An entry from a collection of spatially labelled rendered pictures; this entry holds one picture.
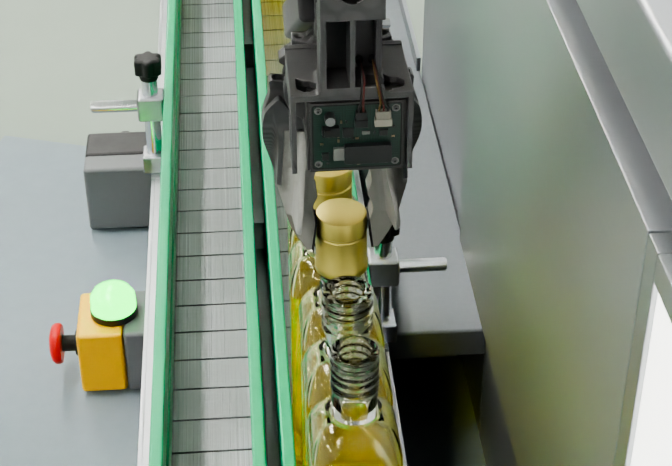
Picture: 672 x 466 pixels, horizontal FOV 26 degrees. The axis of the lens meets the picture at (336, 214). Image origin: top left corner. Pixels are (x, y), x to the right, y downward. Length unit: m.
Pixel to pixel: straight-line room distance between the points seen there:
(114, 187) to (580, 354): 0.90
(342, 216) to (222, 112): 0.69
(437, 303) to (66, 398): 0.38
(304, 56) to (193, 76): 0.83
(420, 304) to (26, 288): 0.47
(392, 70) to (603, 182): 0.16
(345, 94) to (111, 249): 0.84
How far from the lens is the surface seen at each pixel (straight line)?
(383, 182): 0.92
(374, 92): 0.82
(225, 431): 1.20
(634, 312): 0.70
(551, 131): 0.86
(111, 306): 1.39
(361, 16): 0.80
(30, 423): 1.43
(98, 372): 1.42
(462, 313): 1.32
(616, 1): 0.75
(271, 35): 1.77
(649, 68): 0.69
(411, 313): 1.32
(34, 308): 1.56
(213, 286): 1.35
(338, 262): 0.95
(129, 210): 1.64
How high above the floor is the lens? 1.70
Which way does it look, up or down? 35 degrees down
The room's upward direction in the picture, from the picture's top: straight up
